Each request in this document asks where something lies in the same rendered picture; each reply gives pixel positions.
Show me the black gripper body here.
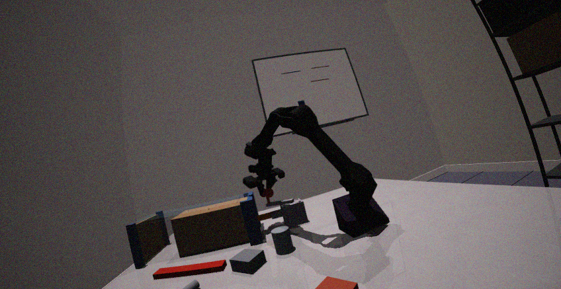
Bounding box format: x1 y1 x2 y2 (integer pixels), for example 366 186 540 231
243 163 285 189

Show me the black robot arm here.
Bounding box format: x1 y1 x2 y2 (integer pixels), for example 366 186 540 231
245 104 377 216

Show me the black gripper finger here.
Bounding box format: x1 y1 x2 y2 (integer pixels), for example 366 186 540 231
257 184 265 196
266 179 277 189

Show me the red flat bar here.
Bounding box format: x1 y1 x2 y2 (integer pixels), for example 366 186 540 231
153 260 227 279

